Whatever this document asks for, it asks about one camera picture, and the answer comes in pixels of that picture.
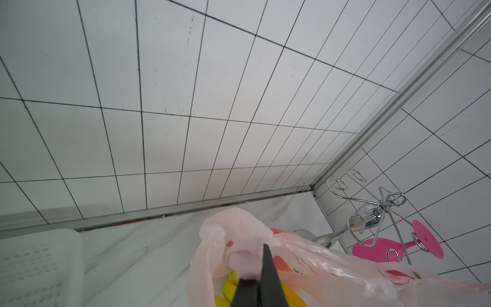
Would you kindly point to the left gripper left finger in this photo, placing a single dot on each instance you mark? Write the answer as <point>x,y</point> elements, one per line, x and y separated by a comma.
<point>247,294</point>

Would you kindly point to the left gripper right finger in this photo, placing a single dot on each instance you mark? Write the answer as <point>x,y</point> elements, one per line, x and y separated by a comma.
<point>271,293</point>

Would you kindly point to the yellow banana bunch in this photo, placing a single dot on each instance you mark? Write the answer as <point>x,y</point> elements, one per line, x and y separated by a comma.
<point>230,286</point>

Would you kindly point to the pink plastic bag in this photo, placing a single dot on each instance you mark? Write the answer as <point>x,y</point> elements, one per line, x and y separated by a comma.
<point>231,249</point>

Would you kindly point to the magenta plastic wine glass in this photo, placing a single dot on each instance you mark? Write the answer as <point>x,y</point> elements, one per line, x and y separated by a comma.
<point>386,250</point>

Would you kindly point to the white plastic basket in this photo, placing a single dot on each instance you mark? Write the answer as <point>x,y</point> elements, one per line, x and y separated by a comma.
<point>43,269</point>

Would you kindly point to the chrome wire glass rack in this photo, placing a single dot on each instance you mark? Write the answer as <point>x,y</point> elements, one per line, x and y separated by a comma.
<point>365,224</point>

